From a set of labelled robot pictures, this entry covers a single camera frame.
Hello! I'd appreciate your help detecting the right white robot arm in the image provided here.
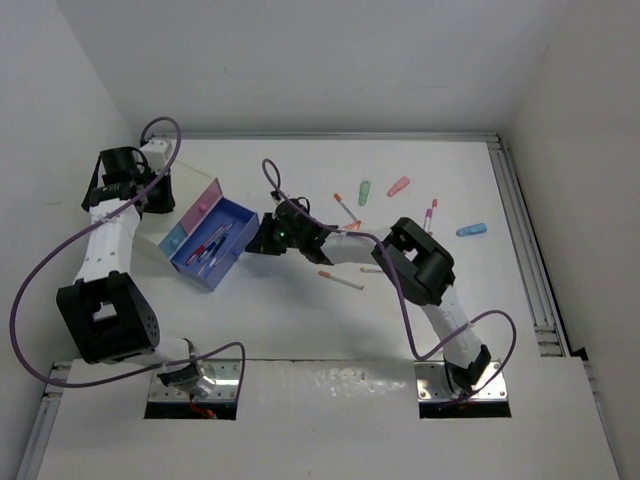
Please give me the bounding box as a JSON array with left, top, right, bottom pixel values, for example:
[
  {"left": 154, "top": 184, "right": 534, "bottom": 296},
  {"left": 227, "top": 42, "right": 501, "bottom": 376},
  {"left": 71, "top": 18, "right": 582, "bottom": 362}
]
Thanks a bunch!
[{"left": 245, "top": 200, "right": 491, "bottom": 395}]

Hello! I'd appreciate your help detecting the metal base plate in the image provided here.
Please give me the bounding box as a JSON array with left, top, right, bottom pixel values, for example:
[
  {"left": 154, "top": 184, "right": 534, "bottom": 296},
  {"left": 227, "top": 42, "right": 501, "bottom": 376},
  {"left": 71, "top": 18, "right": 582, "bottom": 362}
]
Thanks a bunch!
[
  {"left": 148, "top": 359, "right": 243, "bottom": 403},
  {"left": 414, "top": 360, "right": 508, "bottom": 404}
]

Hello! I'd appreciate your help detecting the purple-blue drawer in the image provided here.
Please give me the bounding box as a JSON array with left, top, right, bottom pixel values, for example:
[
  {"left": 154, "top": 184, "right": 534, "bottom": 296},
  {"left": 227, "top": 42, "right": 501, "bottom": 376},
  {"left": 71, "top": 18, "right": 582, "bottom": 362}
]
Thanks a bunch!
[{"left": 168, "top": 197, "right": 259, "bottom": 291}]

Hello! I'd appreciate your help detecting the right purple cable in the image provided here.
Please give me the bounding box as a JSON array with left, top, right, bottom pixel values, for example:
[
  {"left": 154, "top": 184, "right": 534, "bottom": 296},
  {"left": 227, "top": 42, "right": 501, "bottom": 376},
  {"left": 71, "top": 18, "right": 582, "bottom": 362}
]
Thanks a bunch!
[{"left": 261, "top": 158, "right": 517, "bottom": 401}]

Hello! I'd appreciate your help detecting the blue correction tape case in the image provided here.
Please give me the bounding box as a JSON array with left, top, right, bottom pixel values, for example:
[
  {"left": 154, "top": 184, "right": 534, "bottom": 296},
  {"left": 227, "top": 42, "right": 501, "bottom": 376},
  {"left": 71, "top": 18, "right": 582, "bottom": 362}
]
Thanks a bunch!
[{"left": 456, "top": 223, "right": 488, "bottom": 237}]

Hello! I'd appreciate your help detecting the green correction tape case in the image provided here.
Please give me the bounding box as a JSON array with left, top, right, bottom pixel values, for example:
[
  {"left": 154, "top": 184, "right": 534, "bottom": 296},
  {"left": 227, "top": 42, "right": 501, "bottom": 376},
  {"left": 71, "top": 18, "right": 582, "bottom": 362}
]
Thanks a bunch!
[{"left": 358, "top": 180, "right": 371, "bottom": 206}]

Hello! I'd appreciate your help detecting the orange capped marker pen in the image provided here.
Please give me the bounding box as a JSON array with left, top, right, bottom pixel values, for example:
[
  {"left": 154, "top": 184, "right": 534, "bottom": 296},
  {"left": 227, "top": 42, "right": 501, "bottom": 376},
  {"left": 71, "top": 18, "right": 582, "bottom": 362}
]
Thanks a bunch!
[{"left": 333, "top": 193, "right": 359, "bottom": 223}]

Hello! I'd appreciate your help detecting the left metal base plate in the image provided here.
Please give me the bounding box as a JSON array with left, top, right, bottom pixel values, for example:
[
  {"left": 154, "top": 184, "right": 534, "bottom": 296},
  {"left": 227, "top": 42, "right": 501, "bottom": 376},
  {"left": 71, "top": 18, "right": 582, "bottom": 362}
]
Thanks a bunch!
[{"left": 148, "top": 359, "right": 243, "bottom": 403}]

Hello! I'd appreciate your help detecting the pink correction tape case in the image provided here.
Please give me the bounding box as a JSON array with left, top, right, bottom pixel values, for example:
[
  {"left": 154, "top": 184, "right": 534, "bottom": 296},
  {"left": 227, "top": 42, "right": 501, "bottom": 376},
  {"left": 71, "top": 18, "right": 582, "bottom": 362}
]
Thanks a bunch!
[{"left": 386, "top": 176, "right": 410, "bottom": 198}]

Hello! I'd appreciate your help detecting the pink drawer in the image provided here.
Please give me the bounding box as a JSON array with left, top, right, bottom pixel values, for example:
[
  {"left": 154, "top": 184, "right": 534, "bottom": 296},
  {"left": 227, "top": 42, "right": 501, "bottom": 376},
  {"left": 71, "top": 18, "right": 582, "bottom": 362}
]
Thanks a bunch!
[{"left": 180, "top": 178, "right": 223, "bottom": 235}]

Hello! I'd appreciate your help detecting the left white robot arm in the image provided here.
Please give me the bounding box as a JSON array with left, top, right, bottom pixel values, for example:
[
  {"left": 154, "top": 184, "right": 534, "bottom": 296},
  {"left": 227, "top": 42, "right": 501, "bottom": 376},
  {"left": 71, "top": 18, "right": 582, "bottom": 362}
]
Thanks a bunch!
[{"left": 56, "top": 140, "right": 205, "bottom": 396}]

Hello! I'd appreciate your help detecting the light blue small drawer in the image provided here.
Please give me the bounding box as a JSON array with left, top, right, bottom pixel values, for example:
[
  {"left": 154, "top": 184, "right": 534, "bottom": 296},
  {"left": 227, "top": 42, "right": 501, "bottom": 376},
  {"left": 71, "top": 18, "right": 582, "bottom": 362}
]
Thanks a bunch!
[{"left": 159, "top": 223, "right": 187, "bottom": 259}]

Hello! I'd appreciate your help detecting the red gel pen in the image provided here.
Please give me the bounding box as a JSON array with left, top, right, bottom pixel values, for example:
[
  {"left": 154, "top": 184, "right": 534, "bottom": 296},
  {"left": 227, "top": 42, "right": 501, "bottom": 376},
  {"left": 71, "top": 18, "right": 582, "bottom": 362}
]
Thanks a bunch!
[{"left": 185, "top": 245, "right": 206, "bottom": 265}]

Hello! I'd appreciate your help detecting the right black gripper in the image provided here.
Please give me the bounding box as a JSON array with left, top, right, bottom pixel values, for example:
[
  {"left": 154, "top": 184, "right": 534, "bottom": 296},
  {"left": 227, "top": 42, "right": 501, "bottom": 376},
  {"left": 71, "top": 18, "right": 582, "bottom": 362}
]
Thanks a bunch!
[{"left": 248, "top": 211, "right": 305, "bottom": 254}]

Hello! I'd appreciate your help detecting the dark blue pen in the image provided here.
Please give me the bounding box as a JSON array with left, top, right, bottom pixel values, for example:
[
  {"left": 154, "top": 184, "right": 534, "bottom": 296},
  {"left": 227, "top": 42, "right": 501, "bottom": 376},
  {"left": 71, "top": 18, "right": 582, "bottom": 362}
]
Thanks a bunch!
[{"left": 197, "top": 241, "right": 217, "bottom": 262}]

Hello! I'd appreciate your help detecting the white pen orange cap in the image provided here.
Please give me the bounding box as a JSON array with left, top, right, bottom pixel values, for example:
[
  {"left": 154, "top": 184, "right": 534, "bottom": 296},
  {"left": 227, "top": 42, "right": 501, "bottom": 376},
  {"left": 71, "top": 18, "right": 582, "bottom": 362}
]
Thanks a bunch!
[{"left": 318, "top": 270, "right": 364, "bottom": 291}]

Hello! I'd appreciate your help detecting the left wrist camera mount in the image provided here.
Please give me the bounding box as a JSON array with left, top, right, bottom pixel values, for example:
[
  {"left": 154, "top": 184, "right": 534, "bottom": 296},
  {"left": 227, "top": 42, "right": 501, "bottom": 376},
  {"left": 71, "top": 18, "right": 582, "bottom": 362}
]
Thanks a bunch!
[{"left": 140, "top": 139, "right": 174, "bottom": 173}]

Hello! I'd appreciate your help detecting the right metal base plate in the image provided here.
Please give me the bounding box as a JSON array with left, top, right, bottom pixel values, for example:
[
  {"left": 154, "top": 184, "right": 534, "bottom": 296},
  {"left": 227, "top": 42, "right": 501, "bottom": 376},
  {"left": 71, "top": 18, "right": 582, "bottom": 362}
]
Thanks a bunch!
[{"left": 414, "top": 360, "right": 508, "bottom": 404}]

